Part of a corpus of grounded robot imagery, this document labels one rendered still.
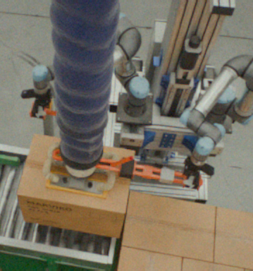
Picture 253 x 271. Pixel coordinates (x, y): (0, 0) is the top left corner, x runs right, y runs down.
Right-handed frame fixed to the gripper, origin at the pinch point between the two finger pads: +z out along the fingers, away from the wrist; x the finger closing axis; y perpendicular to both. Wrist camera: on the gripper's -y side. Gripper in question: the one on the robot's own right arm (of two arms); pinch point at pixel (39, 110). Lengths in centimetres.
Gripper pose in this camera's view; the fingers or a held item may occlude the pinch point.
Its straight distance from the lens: 254.3
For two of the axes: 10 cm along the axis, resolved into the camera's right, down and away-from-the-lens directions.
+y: 9.8, 2.0, -0.2
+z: -0.8, 4.6, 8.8
